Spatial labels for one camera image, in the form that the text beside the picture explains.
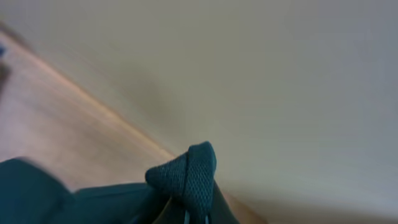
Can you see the black t-shirt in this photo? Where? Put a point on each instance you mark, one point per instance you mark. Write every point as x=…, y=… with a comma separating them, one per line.
x=181, y=191

